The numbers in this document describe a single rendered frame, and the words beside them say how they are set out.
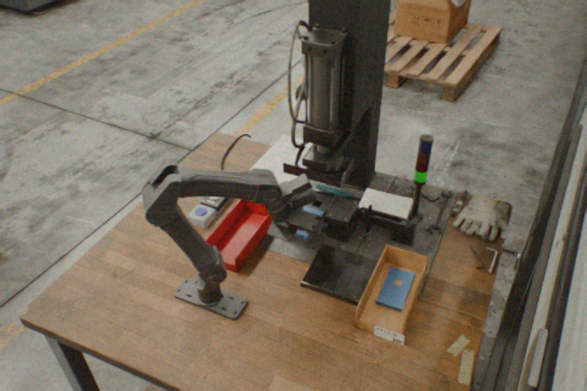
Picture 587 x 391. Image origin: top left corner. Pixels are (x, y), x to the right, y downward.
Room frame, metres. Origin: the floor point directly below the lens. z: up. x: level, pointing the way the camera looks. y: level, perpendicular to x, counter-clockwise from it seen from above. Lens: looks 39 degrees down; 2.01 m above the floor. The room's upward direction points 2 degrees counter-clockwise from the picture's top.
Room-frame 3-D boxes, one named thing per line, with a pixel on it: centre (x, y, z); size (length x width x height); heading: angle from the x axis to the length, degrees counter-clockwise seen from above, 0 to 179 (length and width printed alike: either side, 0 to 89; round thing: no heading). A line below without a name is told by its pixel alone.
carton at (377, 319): (0.90, -0.26, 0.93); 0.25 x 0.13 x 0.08; 153
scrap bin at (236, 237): (1.15, 0.16, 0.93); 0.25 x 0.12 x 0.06; 153
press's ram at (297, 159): (1.28, -0.11, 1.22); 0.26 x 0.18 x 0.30; 153
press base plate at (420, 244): (1.27, -0.15, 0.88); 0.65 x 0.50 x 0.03; 63
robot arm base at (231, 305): (0.92, 0.23, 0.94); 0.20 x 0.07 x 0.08; 63
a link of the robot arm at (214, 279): (0.93, 0.23, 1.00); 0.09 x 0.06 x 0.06; 16
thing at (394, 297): (0.93, -0.27, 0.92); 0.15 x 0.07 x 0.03; 154
